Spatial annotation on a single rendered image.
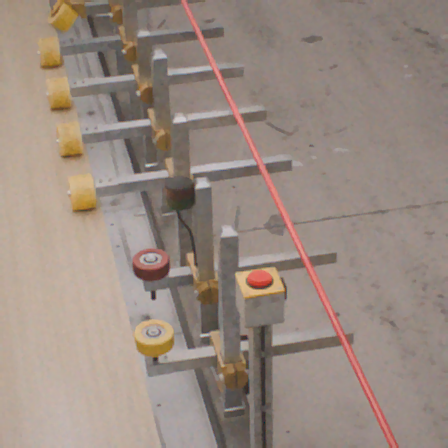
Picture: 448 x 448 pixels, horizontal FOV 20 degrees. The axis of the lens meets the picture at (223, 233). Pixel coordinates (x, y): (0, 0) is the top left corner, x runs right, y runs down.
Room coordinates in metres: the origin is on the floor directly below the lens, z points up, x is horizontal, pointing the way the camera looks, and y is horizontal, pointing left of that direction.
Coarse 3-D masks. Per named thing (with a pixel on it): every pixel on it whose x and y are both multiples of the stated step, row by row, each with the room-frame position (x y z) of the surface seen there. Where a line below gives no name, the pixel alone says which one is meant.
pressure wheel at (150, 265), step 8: (152, 248) 2.23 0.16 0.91; (136, 256) 2.20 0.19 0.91; (144, 256) 2.20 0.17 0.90; (152, 256) 2.19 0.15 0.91; (160, 256) 2.20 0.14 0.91; (136, 264) 2.17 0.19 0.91; (144, 264) 2.17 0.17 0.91; (152, 264) 2.17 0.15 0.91; (160, 264) 2.17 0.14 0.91; (168, 264) 2.18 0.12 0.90; (136, 272) 2.17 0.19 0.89; (144, 272) 2.15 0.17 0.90; (152, 272) 2.15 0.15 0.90; (160, 272) 2.16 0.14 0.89; (168, 272) 2.18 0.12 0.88; (144, 280) 2.16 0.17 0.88; (152, 280) 2.15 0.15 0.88; (152, 296) 2.19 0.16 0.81
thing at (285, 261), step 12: (288, 252) 2.26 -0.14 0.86; (312, 252) 2.26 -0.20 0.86; (324, 252) 2.26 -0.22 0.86; (336, 252) 2.26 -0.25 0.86; (216, 264) 2.23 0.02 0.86; (240, 264) 2.22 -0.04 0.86; (252, 264) 2.22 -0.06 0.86; (264, 264) 2.23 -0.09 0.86; (276, 264) 2.23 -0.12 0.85; (288, 264) 2.24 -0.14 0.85; (300, 264) 2.24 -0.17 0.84; (312, 264) 2.25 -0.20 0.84; (324, 264) 2.25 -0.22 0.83; (168, 276) 2.19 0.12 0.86; (180, 276) 2.19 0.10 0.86; (144, 288) 2.18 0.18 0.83; (156, 288) 2.18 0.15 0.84
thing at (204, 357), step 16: (288, 336) 2.00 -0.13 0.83; (304, 336) 2.00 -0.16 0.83; (320, 336) 2.00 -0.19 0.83; (336, 336) 2.00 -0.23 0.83; (352, 336) 2.01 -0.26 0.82; (176, 352) 1.96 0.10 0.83; (192, 352) 1.96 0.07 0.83; (208, 352) 1.96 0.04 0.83; (288, 352) 1.98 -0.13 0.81; (160, 368) 1.93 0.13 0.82; (176, 368) 1.93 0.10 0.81; (192, 368) 1.94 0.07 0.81
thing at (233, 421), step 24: (96, 24) 3.84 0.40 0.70; (120, 96) 3.33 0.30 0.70; (120, 120) 3.23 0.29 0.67; (144, 168) 2.90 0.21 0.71; (144, 192) 2.80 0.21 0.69; (168, 216) 2.64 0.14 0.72; (168, 240) 2.56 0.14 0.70; (168, 288) 2.45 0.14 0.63; (192, 288) 2.35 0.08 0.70; (192, 312) 2.26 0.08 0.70; (192, 336) 2.18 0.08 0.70; (216, 408) 1.94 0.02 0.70; (240, 408) 1.91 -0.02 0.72; (216, 432) 1.90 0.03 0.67; (240, 432) 1.86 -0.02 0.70
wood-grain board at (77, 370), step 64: (0, 0) 3.60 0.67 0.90; (0, 64) 3.16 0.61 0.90; (64, 64) 3.15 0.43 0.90; (0, 128) 2.80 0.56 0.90; (0, 192) 2.49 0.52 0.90; (64, 192) 2.48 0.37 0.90; (0, 256) 2.23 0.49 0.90; (64, 256) 2.22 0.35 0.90; (0, 320) 2.00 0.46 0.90; (64, 320) 1.99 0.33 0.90; (128, 320) 1.99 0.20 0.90; (0, 384) 1.80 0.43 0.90; (64, 384) 1.80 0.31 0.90; (128, 384) 1.79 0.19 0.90
